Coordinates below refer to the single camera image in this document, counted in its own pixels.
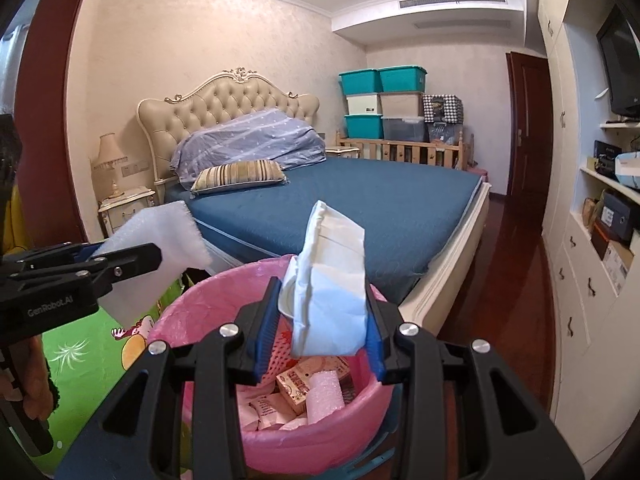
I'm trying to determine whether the white wall cabinet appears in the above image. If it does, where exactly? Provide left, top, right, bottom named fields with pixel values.
left=538, top=0, right=639, bottom=479

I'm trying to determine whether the lavender folded duvet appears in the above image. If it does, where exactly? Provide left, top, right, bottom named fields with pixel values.
left=169, top=108, right=326, bottom=188

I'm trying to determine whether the white foam sheet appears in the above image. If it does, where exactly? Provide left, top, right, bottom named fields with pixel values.
left=92, top=200, right=212, bottom=328

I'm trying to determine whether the person's left hand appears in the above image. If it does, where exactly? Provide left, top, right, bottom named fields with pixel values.
left=9, top=335, right=56, bottom=422

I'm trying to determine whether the table lamp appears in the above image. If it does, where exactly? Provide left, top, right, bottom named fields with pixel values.
left=92, top=132, right=128, bottom=198

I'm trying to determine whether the medicine box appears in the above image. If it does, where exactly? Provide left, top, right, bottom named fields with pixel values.
left=276, top=356, right=350, bottom=415

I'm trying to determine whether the teal storage box upper right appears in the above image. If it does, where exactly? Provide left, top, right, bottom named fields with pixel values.
left=378, top=65, right=427, bottom=93

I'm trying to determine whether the green cartoon tablecloth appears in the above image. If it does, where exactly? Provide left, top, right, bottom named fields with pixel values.
left=34, top=275, right=192, bottom=477

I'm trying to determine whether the houndstooth bag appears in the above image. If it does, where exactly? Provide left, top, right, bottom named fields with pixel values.
left=423, top=94, right=464, bottom=125

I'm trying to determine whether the wooden crib rail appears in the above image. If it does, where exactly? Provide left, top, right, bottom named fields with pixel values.
left=326, top=129, right=474, bottom=171

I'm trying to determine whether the teal storage box upper left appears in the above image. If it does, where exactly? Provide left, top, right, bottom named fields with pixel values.
left=338, top=68, right=382, bottom=96

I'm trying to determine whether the dark wood door frame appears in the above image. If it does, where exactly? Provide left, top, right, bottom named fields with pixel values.
left=14, top=0, right=87, bottom=247

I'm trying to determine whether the beige storage box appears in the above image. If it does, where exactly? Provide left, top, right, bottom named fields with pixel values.
left=380, top=92, right=424, bottom=118

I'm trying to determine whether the black safe box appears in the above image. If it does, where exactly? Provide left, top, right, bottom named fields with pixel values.
left=600, top=190, right=639, bottom=245

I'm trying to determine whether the white nightstand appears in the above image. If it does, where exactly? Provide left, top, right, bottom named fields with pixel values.
left=98, top=186, right=156, bottom=236

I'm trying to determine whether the teal storage box lower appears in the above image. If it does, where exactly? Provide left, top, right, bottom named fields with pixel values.
left=344, top=114, right=384, bottom=140

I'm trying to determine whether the white storage box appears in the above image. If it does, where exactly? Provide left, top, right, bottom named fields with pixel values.
left=346, top=93, right=382, bottom=115

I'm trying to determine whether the teal storage box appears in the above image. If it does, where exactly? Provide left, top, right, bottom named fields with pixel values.
left=344, top=114, right=384, bottom=140
left=338, top=68, right=382, bottom=96
left=378, top=65, right=427, bottom=93

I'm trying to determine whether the striped pillow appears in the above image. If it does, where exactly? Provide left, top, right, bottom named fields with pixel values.
left=190, top=159, right=288, bottom=195

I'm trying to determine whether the dark wooden door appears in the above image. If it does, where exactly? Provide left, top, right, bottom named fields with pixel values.
left=504, top=51, right=556, bottom=212

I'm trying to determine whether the beige tufted headboard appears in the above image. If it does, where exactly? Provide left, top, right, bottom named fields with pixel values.
left=137, top=67, right=320, bottom=195

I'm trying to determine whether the black television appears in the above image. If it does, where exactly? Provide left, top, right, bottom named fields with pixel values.
left=597, top=6, right=640, bottom=120

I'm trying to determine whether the blue mattress bed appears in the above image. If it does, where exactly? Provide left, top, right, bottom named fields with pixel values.
left=165, top=157, right=490, bottom=334

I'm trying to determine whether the grey clear storage box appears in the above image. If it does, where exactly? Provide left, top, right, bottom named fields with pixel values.
left=382, top=117, right=426, bottom=142

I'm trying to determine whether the pink lined trash bin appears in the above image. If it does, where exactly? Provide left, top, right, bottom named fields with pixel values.
left=148, top=256, right=393, bottom=476

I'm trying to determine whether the white paper bag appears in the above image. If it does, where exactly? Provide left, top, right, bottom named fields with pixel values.
left=278, top=200, right=368, bottom=358

